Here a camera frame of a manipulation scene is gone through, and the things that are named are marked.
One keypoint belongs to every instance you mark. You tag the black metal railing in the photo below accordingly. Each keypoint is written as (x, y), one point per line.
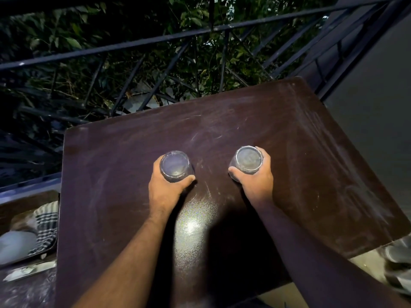
(199, 60)

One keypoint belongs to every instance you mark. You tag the green leafy plants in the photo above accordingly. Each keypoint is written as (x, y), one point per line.
(128, 54)

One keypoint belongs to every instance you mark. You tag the person's right thumb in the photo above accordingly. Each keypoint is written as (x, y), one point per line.
(237, 175)

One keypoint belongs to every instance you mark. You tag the person's right hand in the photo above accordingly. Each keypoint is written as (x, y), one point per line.
(257, 189)

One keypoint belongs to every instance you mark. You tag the clear drinking glass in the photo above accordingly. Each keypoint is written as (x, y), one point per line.
(248, 159)
(176, 165)

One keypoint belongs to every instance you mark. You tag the person's left forearm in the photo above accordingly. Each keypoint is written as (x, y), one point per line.
(128, 263)

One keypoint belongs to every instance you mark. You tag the checkered cloth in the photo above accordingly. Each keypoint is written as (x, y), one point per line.
(45, 226)

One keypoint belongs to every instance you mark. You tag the person's left hand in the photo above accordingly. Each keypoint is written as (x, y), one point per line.
(163, 192)

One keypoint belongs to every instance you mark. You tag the dark brown table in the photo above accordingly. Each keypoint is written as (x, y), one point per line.
(205, 176)

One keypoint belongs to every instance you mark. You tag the person's left thumb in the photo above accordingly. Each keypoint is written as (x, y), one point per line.
(184, 182)

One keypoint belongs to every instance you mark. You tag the white sack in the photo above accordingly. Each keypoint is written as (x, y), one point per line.
(16, 245)

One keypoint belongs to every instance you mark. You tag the person's right forearm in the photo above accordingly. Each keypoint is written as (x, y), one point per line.
(314, 259)

